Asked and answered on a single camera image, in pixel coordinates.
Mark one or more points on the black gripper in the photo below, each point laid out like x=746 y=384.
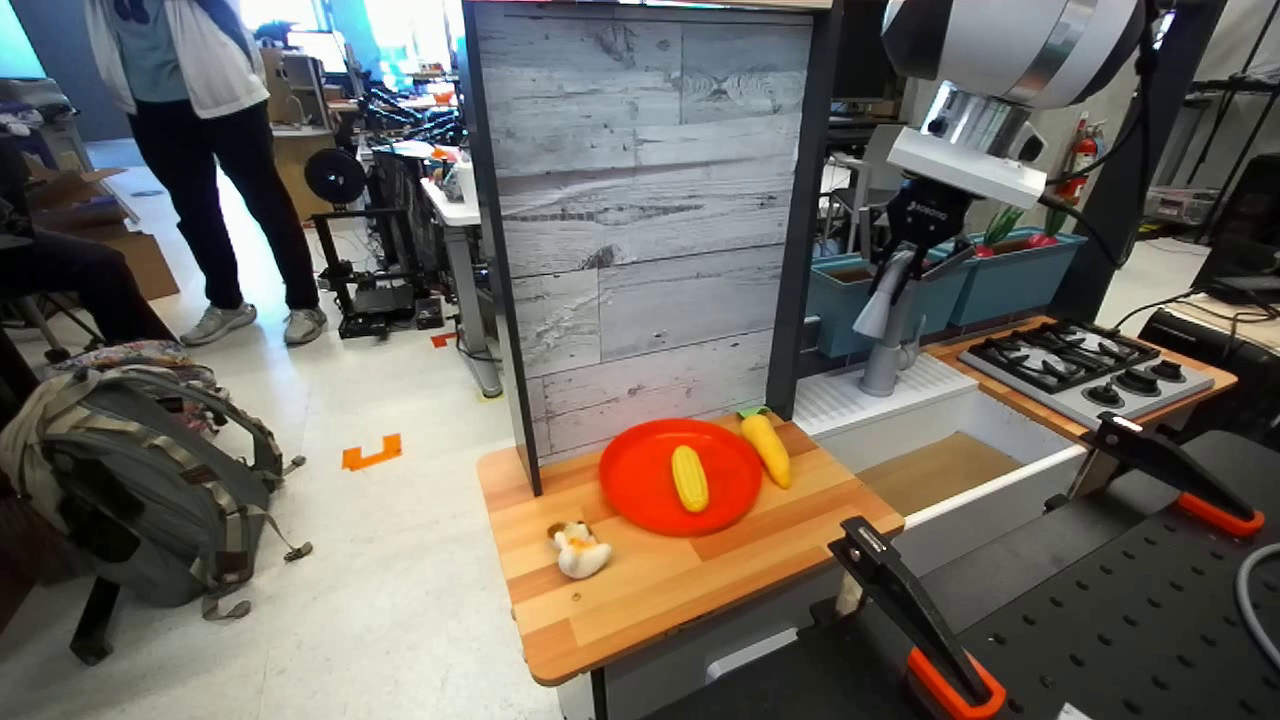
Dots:
x=922 y=219

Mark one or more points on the grey tap faucet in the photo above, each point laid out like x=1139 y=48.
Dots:
x=880 y=326

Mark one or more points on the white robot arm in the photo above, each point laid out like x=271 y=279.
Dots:
x=994 y=65

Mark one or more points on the left teal planter box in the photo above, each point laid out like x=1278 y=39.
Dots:
x=838 y=292

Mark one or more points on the teal planter box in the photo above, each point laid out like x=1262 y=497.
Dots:
x=1015 y=279
x=838 y=292

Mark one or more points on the right teal planter box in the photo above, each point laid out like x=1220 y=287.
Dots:
x=1015 y=279

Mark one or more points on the grey toy stove top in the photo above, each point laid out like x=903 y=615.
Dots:
x=1085 y=374

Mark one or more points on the white toy sink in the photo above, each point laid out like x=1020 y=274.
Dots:
x=951 y=459

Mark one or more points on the yellow toy carrot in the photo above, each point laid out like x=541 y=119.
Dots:
x=758 y=428

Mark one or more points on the grey stone backdrop panel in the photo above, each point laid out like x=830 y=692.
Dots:
x=641 y=172

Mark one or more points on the black orange clamp far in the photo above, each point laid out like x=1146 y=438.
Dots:
x=1197 y=492

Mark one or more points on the black orange clamp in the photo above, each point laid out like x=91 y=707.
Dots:
x=940 y=673
x=1197 y=492

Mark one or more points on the yellow toy food on plate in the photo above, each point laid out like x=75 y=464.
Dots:
x=689 y=476

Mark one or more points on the red round plate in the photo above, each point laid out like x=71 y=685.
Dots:
x=638 y=476

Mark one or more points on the black orange clamp near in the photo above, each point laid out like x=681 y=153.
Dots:
x=940 y=673

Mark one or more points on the white toy garlic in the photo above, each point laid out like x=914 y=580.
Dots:
x=578 y=551

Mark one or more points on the orange floor marker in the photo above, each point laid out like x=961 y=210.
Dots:
x=369 y=459

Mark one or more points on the person in black trousers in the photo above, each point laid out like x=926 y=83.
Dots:
x=191 y=83

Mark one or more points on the grey backpack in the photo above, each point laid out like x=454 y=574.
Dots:
x=149 y=468

